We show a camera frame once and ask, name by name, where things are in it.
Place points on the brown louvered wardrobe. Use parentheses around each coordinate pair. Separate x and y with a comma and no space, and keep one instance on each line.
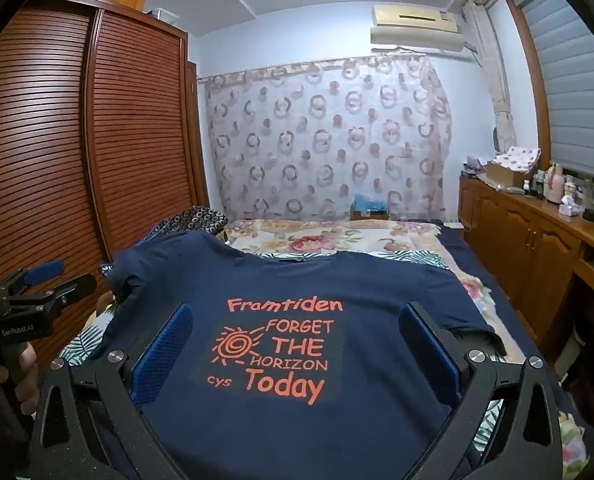
(137,135)

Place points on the navy printed t-shirt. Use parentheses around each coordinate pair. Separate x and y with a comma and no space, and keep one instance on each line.
(287,410)

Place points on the wooden sideboard cabinet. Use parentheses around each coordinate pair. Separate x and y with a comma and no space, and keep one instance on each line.
(527,240)

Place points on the circle-patterned sheer curtain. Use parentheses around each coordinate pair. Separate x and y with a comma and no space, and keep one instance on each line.
(327,150)

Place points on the pink tissue box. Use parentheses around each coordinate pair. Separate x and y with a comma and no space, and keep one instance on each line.
(570,207)

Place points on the palm leaf bed sheet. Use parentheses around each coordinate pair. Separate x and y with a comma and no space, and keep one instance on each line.
(417,259)

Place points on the green bottle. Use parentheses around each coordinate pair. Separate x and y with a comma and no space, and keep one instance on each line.
(588,195)

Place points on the pink flask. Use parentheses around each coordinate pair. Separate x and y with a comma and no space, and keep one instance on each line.
(555,185)

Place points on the navy bed sheet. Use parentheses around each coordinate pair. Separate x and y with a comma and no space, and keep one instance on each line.
(482,270)

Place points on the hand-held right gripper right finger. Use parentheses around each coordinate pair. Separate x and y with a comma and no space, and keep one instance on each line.
(429,360)

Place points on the beige tied curtain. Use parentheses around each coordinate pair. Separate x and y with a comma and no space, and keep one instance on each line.
(492,75)

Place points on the white storage box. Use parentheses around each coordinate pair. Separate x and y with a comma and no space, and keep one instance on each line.
(163,15)

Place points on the floral blanket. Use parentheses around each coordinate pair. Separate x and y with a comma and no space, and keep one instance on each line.
(302,237)

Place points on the grey window blind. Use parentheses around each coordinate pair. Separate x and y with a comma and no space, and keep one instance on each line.
(572,85)

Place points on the person's left hand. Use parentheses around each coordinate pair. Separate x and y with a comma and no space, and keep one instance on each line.
(28,365)

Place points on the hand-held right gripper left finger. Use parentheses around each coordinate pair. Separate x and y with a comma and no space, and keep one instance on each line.
(162,355)

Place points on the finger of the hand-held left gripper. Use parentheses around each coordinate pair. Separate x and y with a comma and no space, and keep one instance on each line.
(77,285)
(44,270)

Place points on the stack of pillows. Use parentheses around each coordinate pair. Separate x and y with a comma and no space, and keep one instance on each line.
(202,217)

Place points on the blue-topped cardboard box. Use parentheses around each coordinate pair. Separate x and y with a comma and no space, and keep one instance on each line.
(369,205)

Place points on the brown cardboard box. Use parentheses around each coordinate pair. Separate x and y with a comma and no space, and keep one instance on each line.
(502,175)

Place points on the white air conditioner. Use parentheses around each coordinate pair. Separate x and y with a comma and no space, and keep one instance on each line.
(417,25)

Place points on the cardboard box with floral cloth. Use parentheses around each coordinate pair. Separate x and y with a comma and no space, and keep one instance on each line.
(519,157)

